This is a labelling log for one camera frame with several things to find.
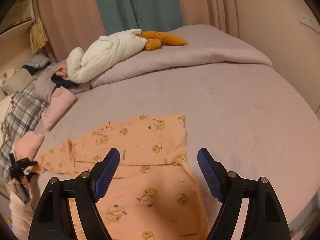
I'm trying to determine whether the orange cartoon print garment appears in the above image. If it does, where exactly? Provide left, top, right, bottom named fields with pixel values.
left=33, top=114, right=209, bottom=239

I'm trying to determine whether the pink folded garment small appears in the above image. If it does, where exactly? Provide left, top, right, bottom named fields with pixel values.
left=14, top=131, right=44, bottom=161

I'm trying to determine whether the left hand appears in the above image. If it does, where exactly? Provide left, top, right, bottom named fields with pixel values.
left=10, top=175, right=30, bottom=198

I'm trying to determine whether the blue plaid pillow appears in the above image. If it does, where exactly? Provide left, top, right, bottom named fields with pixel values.
left=1, top=83, right=48, bottom=181

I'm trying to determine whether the mauve bed sheet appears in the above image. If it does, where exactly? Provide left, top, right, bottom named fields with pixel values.
left=31, top=63, right=319, bottom=228

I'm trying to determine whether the pink folded garment large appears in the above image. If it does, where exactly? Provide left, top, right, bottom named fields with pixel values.
left=41, top=87, right=77, bottom=131

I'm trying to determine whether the grey mauve pillow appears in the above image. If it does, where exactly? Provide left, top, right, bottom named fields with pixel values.
left=2, top=60, right=66, bottom=103

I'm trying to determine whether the dark navy garment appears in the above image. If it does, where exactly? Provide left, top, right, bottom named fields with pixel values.
left=51, top=74, right=78, bottom=89

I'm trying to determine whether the striped folded cloth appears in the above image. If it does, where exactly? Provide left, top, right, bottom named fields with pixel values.
left=22, top=54, right=52, bottom=75

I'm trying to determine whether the yellow tassel hanging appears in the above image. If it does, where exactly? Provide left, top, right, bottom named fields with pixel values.
left=29, top=18, right=49, bottom=53

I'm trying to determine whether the white goose plush toy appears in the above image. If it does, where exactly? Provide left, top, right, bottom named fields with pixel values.
left=66, top=29, right=188, bottom=84

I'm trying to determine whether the mauve folded duvet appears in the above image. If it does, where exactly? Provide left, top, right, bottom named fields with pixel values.
left=89, top=24, right=272, bottom=88

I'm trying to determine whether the pink curtain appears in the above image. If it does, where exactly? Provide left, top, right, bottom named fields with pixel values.
left=33, top=0, right=239, bottom=61

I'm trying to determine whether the teal curtain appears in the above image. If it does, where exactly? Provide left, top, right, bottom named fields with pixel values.
left=96, top=0, right=183, bottom=35

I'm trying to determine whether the white wall socket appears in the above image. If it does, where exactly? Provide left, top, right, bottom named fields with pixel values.
left=299, top=12, right=320, bottom=34

